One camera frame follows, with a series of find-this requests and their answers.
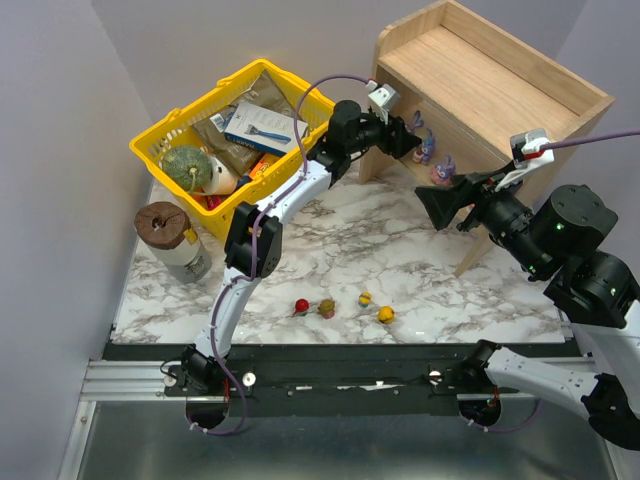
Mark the yellow plastic basket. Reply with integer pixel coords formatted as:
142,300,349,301
130,59,334,240

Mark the yellow duck toy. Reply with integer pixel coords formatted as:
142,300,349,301
377,306,395,324

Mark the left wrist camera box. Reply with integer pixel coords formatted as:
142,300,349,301
366,80,400,124

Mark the blue razor package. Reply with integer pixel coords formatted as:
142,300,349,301
224,101,308,157

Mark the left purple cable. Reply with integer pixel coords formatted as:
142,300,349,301
187,74,381,437

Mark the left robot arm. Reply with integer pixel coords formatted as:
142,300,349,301
181,100,421,392

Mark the red round toy figure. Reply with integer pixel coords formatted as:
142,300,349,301
292,298,310,317

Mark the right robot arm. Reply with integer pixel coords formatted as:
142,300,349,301
415,174,639,451

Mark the red snack packet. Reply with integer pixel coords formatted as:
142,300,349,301
204,195,224,211

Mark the brown foil bag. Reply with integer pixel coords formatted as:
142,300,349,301
192,71,308,177

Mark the bunny holding strawberry cake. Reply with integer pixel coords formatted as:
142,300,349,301
412,128,436,165

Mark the green melon toy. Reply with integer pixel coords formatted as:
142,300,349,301
159,145,213,192

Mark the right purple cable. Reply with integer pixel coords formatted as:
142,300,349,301
464,128,640,434

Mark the wooden shelf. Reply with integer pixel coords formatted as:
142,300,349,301
357,0,616,279

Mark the purple cable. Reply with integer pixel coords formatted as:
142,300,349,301
464,128,640,434
187,74,381,437

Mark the brown lid white canister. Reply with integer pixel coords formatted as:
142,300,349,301
134,201,211,284

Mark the white orange plush toy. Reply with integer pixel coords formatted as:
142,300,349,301
202,155,239,196

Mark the olive brown toy figure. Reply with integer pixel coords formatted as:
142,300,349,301
317,299,336,319

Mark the yellow blue minion toy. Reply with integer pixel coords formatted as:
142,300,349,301
358,292,372,308

